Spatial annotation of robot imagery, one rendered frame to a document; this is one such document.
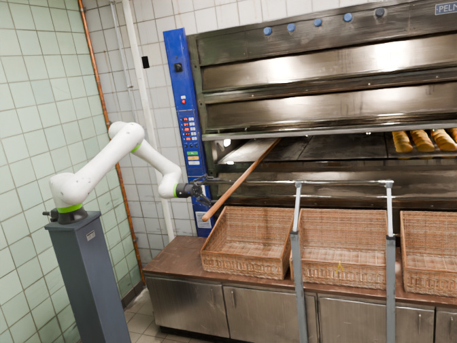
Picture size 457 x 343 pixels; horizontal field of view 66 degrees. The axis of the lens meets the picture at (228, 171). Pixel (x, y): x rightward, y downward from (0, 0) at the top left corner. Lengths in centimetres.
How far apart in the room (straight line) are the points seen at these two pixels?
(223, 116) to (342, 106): 80
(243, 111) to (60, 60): 133
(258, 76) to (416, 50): 92
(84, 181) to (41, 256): 96
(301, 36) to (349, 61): 33
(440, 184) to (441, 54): 76
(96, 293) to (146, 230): 120
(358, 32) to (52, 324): 269
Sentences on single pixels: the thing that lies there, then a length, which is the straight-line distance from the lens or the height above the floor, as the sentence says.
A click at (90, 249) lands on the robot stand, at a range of 206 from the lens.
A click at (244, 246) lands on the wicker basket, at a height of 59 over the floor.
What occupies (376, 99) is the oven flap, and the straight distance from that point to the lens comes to 235.
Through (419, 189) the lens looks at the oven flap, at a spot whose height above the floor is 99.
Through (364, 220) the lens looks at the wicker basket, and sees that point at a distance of 251.
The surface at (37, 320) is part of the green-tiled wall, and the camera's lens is 275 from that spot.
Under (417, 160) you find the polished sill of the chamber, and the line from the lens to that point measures 243.
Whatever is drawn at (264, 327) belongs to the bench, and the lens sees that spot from 249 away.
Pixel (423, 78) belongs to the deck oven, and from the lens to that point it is 235.
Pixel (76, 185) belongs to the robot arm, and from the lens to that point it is 181.
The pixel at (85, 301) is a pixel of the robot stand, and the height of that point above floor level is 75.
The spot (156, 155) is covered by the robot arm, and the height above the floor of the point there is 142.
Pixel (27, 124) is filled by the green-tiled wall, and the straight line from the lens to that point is 258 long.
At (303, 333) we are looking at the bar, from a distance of 236.
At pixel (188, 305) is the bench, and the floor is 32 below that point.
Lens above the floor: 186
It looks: 16 degrees down
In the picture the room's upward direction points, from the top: 8 degrees counter-clockwise
